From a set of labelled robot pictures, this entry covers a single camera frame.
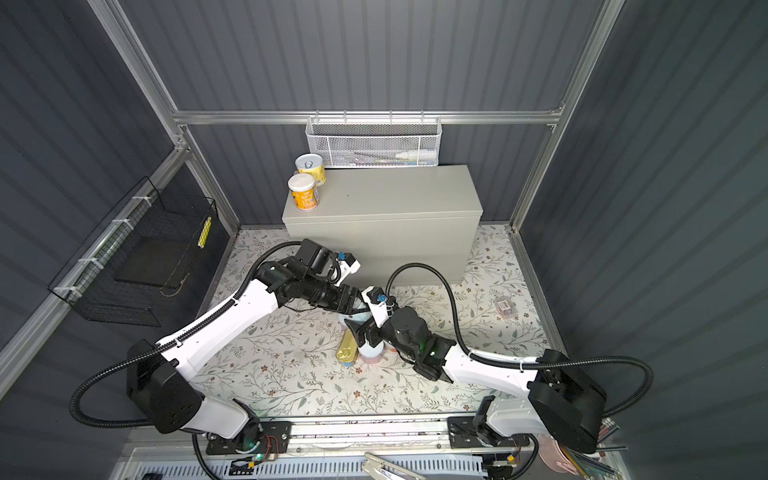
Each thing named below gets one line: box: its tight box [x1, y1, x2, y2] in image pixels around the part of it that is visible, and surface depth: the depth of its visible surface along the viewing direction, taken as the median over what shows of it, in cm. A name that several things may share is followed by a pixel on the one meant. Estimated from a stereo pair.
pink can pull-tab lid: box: [358, 338, 385, 365], surface depth 84 cm
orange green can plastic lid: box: [344, 311, 373, 324], surface depth 72 cm
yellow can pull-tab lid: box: [294, 153, 326, 187], surface depth 82 cm
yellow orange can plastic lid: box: [287, 173, 320, 211], surface depth 75 cm
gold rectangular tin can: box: [336, 328, 359, 367], surface depth 84 cm
